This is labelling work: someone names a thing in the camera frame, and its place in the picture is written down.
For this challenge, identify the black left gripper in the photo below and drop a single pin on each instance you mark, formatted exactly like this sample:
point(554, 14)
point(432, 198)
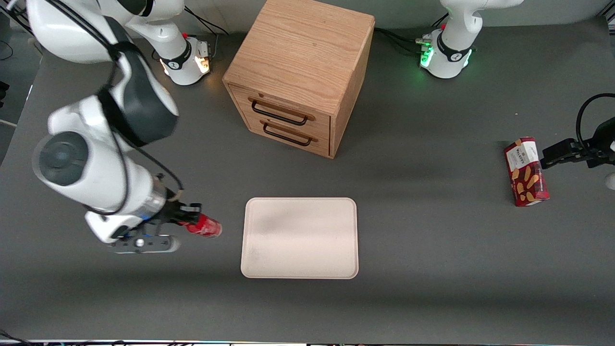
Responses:
point(589, 152)

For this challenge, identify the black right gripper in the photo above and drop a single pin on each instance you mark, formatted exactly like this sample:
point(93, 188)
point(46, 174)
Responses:
point(175, 211)

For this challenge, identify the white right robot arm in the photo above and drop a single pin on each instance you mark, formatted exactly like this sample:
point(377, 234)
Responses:
point(103, 178)

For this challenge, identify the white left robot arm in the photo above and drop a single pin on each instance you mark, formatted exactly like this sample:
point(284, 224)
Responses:
point(451, 43)

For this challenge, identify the beige rectangular tray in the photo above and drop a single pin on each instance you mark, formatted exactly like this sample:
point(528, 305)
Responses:
point(300, 238)

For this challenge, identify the red tartan shortbread box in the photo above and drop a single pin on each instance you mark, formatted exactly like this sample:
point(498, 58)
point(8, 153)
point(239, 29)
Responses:
point(527, 173)

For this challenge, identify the wooden drawer front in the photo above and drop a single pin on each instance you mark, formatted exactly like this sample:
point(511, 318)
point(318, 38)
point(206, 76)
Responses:
point(323, 146)
point(322, 122)

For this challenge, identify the wooden drawer cabinet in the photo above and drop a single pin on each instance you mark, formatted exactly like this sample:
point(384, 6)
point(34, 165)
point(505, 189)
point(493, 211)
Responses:
point(302, 53)

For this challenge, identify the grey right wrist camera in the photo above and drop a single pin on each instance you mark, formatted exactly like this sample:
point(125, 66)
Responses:
point(144, 244)

